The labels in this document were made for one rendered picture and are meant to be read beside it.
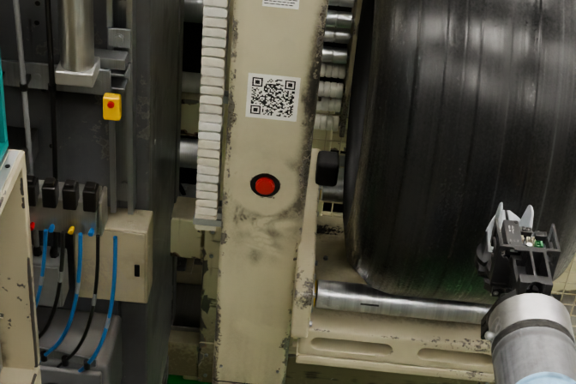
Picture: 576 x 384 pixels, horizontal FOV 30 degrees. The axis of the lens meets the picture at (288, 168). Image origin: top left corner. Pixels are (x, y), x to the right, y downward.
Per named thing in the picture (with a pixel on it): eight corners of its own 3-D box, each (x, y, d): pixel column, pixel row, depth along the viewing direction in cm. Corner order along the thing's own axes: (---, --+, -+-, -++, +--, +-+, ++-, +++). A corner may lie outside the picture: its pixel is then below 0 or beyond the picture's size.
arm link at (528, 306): (565, 381, 119) (478, 372, 119) (558, 349, 123) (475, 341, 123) (584, 322, 114) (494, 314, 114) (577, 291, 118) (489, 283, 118)
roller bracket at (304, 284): (289, 339, 168) (294, 293, 162) (301, 188, 200) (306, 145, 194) (310, 342, 168) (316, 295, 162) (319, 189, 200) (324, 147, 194)
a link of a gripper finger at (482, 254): (511, 231, 134) (519, 278, 127) (508, 243, 135) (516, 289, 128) (474, 228, 134) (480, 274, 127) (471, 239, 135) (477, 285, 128)
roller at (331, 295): (308, 311, 168) (310, 285, 167) (308, 299, 172) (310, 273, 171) (530, 333, 168) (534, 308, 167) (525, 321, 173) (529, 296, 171)
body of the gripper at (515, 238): (555, 219, 127) (572, 289, 118) (540, 274, 132) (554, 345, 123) (491, 213, 127) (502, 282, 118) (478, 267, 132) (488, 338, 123)
